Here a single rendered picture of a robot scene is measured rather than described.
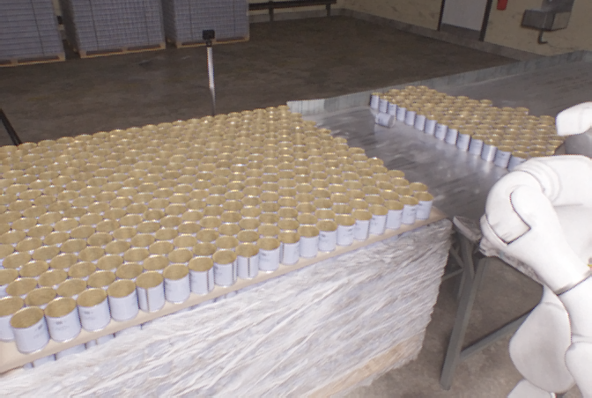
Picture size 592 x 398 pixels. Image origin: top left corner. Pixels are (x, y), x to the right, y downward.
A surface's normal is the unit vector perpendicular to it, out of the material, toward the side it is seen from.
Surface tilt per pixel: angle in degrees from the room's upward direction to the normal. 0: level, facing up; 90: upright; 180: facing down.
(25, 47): 89
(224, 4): 92
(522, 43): 90
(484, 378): 0
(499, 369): 0
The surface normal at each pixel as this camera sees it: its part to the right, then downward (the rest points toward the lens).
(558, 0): -0.85, 0.24
